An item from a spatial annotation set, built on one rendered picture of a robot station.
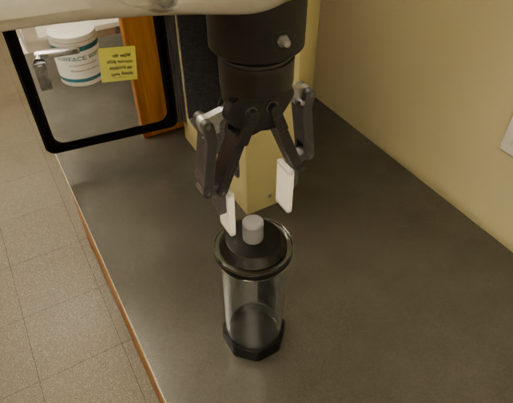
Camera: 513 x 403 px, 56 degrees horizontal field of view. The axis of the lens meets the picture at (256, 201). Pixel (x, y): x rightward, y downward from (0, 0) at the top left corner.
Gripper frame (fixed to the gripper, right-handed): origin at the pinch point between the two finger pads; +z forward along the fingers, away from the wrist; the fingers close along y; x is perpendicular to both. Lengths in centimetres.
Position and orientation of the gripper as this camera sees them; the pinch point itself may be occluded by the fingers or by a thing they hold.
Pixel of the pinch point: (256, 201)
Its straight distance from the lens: 59.9
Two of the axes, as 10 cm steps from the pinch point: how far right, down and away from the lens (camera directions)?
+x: 5.0, 6.0, -6.3
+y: -8.7, 3.4, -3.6
